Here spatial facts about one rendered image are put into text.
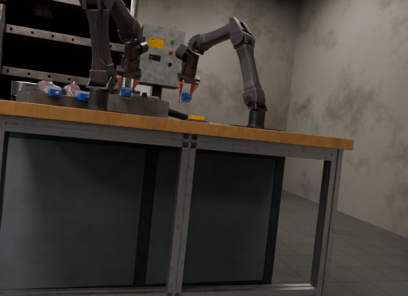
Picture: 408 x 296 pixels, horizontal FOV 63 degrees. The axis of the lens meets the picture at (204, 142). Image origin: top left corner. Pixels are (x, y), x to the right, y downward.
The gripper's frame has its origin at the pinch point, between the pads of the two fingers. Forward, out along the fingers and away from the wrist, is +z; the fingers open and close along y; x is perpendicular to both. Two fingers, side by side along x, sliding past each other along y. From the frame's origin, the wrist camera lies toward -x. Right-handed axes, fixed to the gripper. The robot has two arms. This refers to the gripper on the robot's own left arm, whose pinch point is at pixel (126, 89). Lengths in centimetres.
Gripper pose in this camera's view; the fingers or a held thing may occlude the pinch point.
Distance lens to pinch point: 150.3
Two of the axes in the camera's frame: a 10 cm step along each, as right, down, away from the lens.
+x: 2.0, 5.3, -8.3
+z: -2.5, 8.4, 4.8
